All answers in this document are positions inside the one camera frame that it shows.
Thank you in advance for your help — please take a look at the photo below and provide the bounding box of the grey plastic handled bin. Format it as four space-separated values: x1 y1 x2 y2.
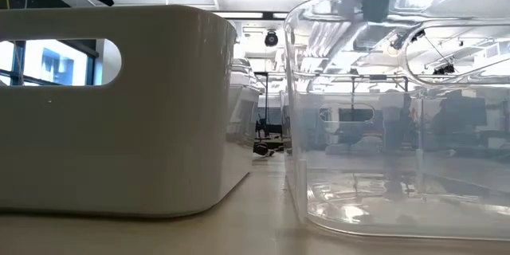
0 4 261 218

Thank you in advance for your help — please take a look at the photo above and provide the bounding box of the black round hanging device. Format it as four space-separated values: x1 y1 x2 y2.
264 29 280 49

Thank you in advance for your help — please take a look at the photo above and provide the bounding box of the distant black workstation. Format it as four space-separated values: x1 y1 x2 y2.
254 72 291 148

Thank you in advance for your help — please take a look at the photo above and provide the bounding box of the window with dark frame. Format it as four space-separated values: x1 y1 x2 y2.
0 39 99 87

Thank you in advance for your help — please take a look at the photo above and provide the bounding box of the clear plastic handled bin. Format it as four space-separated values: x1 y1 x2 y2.
283 0 510 242

